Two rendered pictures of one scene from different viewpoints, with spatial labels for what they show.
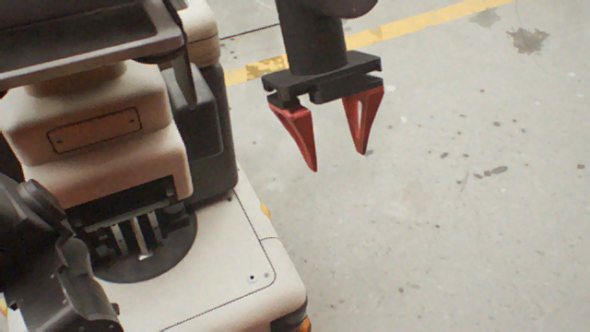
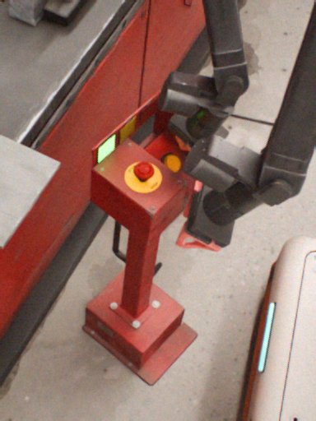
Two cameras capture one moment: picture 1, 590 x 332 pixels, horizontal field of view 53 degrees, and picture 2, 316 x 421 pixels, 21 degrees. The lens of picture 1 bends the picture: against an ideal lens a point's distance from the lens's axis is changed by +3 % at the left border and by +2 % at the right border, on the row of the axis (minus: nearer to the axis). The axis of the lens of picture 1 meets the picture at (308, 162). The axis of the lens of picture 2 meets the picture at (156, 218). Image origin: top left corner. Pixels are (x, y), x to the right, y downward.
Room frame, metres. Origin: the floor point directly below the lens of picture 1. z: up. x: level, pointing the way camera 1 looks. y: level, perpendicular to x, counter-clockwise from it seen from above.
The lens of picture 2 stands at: (0.73, -0.66, 2.17)
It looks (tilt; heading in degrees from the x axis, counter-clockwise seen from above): 58 degrees down; 121
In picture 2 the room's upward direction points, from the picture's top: 9 degrees clockwise
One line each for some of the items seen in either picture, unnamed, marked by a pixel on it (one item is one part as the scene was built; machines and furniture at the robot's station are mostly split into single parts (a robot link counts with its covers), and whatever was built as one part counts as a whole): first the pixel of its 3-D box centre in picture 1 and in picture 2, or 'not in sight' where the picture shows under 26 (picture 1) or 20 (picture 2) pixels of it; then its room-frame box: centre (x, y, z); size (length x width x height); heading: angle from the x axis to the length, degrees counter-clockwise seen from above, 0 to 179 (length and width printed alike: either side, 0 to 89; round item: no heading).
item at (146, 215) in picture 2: not in sight; (153, 168); (0.20, 0.18, 0.75); 0.20 x 0.16 x 0.18; 88
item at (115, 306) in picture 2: not in sight; (134, 305); (0.20, 0.18, 0.13); 0.10 x 0.10 x 0.01; 88
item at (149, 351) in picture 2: not in sight; (141, 322); (0.23, 0.17, 0.06); 0.25 x 0.20 x 0.12; 178
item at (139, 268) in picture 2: not in sight; (141, 256); (0.20, 0.18, 0.39); 0.05 x 0.05 x 0.54; 88
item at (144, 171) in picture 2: not in sight; (143, 173); (0.21, 0.13, 0.79); 0.04 x 0.04 x 0.04
